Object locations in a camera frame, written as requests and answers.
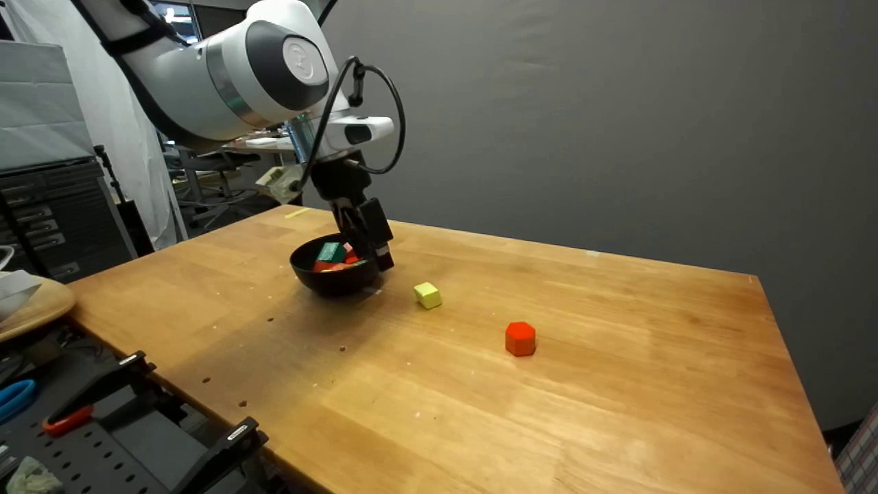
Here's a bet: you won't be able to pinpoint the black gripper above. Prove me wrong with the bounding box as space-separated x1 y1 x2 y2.
310 153 395 271

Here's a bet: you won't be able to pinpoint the yellow cube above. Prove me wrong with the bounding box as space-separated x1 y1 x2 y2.
414 282 443 309

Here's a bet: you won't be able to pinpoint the orange hexagonal block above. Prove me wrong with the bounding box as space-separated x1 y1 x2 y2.
506 320 536 358

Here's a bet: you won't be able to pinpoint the green block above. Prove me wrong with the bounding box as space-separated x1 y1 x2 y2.
320 241 347 263

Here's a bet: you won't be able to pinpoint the red triangular prism block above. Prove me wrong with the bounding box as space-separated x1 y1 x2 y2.
314 261 359 275

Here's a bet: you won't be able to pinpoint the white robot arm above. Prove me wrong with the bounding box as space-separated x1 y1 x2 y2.
73 0 405 271

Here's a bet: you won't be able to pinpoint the black bowl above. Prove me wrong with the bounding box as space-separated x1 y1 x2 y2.
288 234 383 299

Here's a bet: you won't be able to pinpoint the black clamp front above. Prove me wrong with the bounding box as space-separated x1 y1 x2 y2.
170 417 266 494

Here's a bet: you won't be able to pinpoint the black drawer cabinet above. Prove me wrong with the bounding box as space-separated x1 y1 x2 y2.
0 157 136 282

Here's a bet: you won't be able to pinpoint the round wooden board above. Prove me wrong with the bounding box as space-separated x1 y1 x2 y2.
0 277 75 342

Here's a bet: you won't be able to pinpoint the black pegboard tool tray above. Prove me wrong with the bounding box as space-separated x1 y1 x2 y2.
0 323 277 494

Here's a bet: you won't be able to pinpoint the white cloth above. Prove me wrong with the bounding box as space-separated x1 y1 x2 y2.
0 270 41 320

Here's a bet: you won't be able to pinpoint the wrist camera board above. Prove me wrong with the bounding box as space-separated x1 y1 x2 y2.
255 164 303 202

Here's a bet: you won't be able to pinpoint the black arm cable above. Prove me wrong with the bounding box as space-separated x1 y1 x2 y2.
296 52 410 190

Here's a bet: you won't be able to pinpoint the red handled clamp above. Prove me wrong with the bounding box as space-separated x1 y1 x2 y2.
41 351 155 438

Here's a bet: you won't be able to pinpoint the blue handled scissors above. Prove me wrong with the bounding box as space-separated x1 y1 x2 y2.
0 378 36 422

